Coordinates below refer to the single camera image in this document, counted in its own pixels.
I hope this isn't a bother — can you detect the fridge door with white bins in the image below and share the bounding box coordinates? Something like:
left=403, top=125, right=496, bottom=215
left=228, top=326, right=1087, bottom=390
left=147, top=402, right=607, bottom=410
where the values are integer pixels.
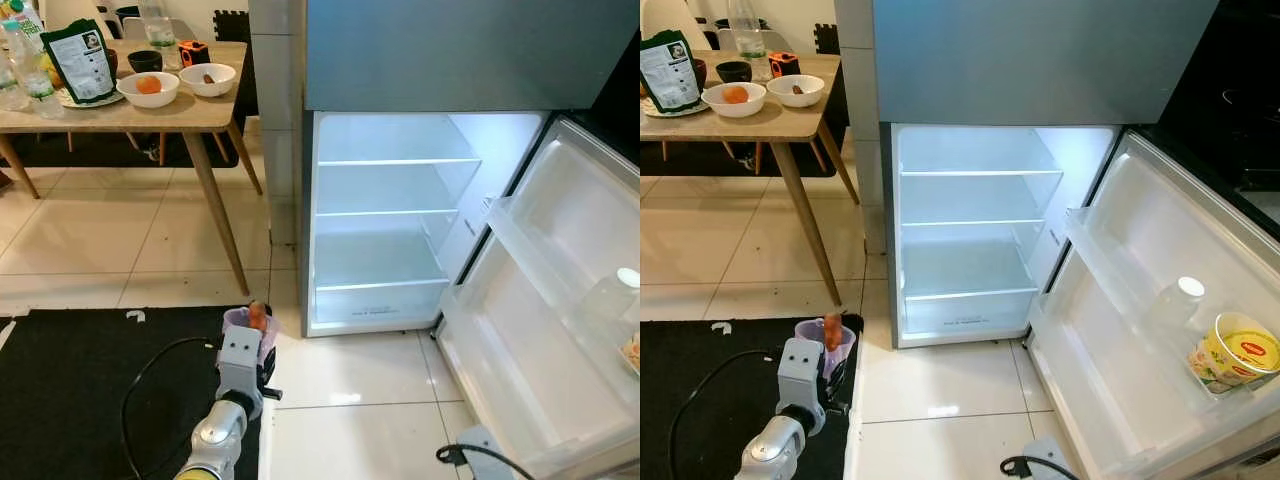
left=433, top=115, right=641, bottom=480
left=1025, top=128, right=1280, bottom=480

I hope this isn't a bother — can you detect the white fridge door bin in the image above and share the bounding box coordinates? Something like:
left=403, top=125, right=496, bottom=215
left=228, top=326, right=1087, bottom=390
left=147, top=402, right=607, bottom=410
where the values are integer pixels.
left=435, top=283, right=641, bottom=479
left=1063, top=206, right=1280, bottom=403
left=1025, top=295, right=1251, bottom=480
left=483, top=195, right=641, bottom=386

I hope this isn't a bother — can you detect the pale plate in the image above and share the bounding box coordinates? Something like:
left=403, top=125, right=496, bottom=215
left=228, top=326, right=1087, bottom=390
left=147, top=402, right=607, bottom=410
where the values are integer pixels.
left=642, top=98, right=713, bottom=119
left=58, top=88, right=128, bottom=110

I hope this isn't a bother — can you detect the tall clear plastic bottle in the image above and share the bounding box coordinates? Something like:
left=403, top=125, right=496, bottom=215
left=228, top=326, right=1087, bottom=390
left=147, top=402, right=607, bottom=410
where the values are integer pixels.
left=727, top=0, right=769, bottom=81
left=139, top=0, right=184, bottom=72

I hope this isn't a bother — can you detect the grey steel fridge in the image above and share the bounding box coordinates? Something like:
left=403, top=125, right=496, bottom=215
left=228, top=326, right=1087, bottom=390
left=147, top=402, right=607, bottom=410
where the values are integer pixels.
left=872, top=0, right=1223, bottom=349
left=300, top=0, right=641, bottom=339

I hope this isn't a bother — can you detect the green black food bag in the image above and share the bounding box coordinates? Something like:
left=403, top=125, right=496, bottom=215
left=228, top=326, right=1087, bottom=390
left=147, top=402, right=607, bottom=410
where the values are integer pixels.
left=39, top=17, right=120, bottom=105
left=640, top=29, right=709, bottom=114

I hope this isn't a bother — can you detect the clear water bottle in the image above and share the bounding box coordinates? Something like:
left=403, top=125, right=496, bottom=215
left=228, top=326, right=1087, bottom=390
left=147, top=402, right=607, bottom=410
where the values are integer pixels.
left=3, top=18, right=53, bottom=120

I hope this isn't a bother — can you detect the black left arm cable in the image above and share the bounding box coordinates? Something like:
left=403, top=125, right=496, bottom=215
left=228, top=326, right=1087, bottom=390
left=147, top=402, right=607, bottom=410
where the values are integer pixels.
left=119, top=336, right=223, bottom=480
left=665, top=348, right=783, bottom=480

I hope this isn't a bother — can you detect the clear bottle white cap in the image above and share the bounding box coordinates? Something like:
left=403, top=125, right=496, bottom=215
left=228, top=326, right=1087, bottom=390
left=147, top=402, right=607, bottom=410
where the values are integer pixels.
left=1148, top=276, right=1208, bottom=346
left=585, top=266, right=641, bottom=336

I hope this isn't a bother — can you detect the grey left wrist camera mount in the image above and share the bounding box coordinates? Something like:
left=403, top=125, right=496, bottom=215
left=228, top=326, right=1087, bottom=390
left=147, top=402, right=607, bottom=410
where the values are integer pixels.
left=774, top=336, right=825, bottom=438
left=214, top=323, right=265, bottom=403

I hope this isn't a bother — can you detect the glass fridge shelf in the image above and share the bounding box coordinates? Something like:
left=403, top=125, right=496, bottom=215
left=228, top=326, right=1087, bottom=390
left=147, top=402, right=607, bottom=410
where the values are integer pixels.
left=313, top=235, right=453, bottom=293
left=897, top=200, right=1048, bottom=229
left=316, top=140, right=484, bottom=167
left=315, top=190, right=461, bottom=218
left=898, top=150, right=1065, bottom=178
left=897, top=245, right=1041, bottom=303

